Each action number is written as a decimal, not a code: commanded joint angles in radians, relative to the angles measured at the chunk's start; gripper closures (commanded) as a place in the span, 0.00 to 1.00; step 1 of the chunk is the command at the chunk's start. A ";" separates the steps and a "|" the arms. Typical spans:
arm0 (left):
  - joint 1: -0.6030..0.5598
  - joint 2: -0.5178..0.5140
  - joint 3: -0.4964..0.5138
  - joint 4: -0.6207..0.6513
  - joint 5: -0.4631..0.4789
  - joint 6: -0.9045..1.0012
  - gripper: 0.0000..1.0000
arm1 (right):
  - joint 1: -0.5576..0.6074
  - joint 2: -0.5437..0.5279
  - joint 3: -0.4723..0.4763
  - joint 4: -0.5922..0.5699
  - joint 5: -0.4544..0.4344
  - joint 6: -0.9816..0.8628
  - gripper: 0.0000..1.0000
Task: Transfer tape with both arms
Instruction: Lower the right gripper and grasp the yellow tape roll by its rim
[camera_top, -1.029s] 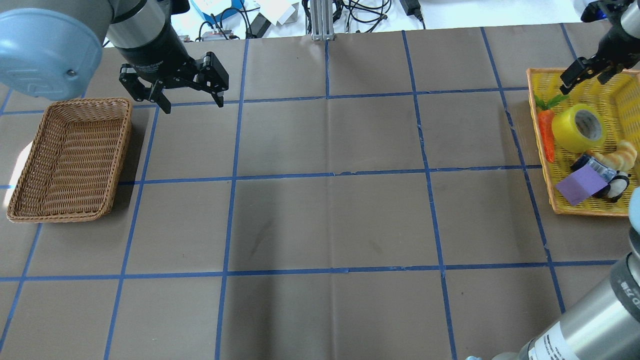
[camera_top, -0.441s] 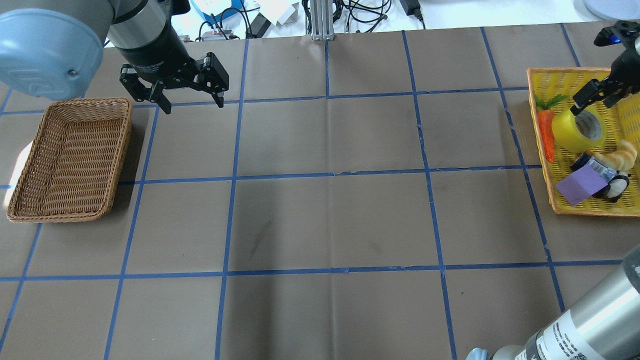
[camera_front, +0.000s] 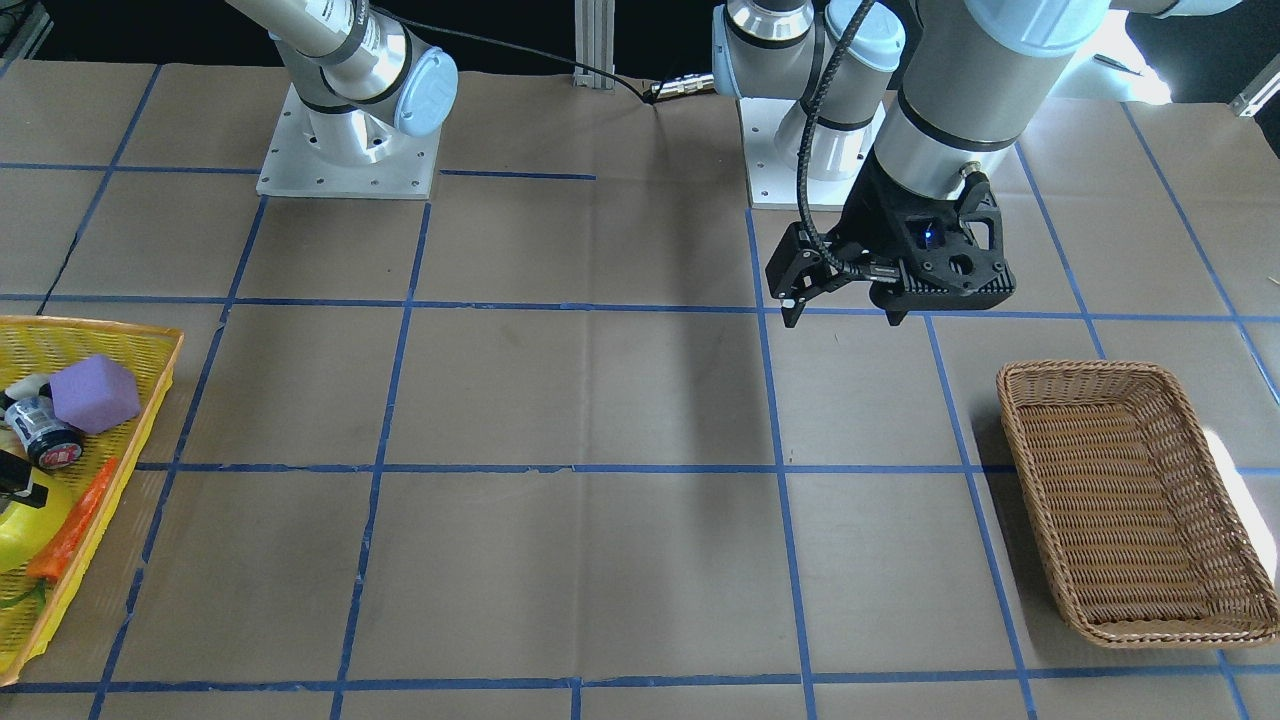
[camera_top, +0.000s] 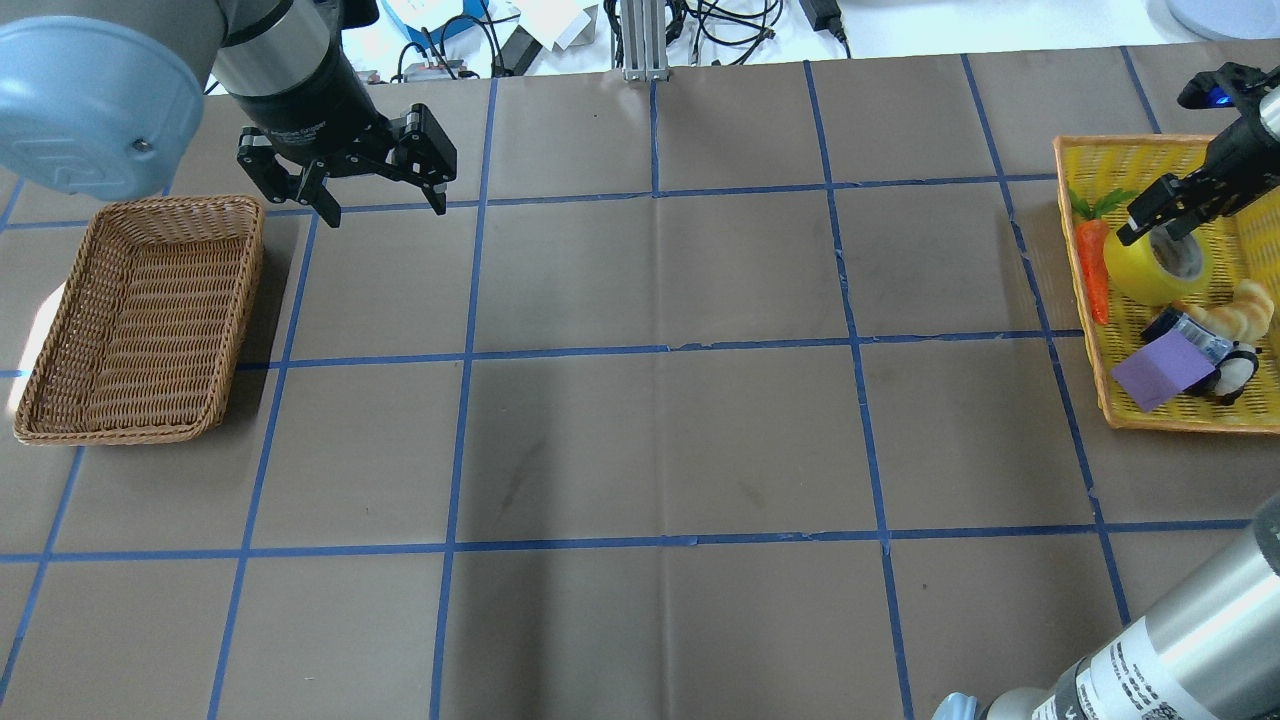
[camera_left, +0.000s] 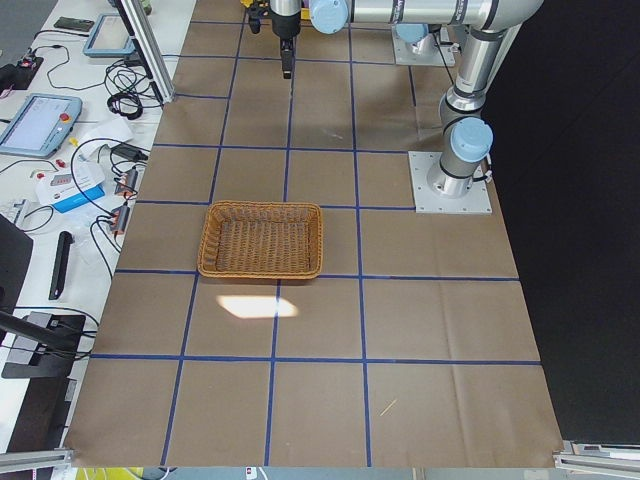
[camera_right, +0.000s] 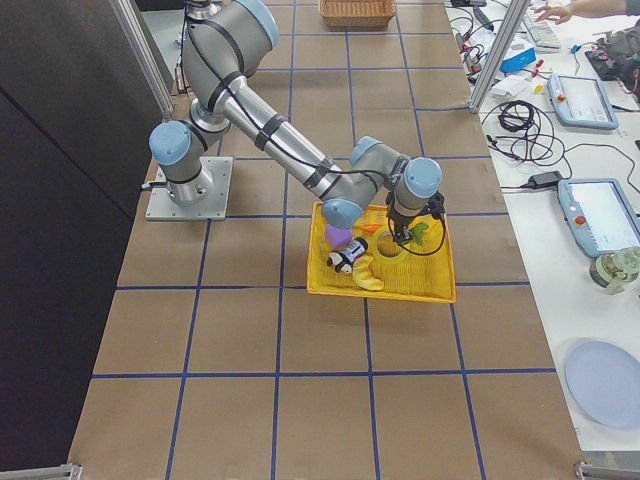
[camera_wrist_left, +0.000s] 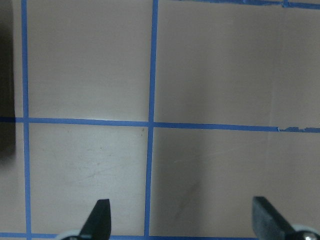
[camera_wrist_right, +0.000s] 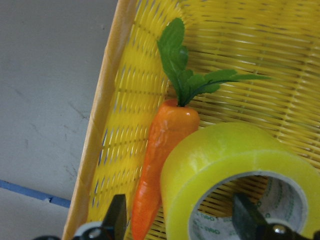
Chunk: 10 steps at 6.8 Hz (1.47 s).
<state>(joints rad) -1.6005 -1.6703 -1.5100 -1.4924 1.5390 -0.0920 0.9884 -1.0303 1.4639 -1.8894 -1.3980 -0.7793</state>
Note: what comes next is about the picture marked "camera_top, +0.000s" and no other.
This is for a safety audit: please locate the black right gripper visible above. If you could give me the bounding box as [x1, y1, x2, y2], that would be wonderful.
[1116, 100, 1279, 247]

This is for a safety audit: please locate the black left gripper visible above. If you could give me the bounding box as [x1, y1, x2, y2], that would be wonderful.
[230, 50, 458, 228]

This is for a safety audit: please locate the yellow tape roll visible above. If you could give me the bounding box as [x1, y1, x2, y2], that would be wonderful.
[1103, 229, 1213, 306]

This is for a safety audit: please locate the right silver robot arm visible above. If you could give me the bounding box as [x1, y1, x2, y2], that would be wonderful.
[934, 99, 1279, 719]

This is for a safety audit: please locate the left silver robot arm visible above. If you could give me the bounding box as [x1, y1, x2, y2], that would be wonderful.
[1, 1, 458, 228]

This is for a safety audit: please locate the orange toy carrot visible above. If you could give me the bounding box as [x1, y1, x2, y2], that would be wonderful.
[1068, 188, 1138, 325]

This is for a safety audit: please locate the yellow plastic basket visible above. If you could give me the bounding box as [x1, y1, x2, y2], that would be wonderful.
[1053, 135, 1279, 434]

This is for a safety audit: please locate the toy croissant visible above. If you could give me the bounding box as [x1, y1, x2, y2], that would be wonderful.
[1172, 279, 1276, 345]

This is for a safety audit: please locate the small dark labelled jar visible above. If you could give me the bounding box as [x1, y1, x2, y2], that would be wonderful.
[1140, 305, 1235, 365]

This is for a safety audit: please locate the blue and white box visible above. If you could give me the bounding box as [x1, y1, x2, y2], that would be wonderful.
[375, 1, 520, 47]

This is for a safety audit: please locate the purple foam cube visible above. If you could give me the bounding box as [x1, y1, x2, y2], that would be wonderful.
[1110, 331, 1216, 413]

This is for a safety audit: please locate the black white plush toy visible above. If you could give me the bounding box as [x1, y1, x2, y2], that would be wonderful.
[1201, 342, 1260, 406]

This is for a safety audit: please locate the white paper sheet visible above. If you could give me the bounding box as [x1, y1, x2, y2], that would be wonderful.
[512, 0, 602, 50]

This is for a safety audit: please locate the brown wicker basket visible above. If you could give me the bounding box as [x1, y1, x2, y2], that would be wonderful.
[13, 195, 266, 446]

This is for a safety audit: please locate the black power adapter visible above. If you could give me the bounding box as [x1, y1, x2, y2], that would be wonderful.
[797, 0, 849, 49]

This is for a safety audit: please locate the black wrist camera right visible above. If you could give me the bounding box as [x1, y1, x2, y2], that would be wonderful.
[1178, 61, 1267, 110]

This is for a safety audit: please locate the aluminium frame post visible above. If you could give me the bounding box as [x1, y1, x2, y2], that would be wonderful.
[602, 1, 669, 82]

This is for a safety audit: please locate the coiled black cable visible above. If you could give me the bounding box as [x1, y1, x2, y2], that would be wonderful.
[666, 0, 786, 67]

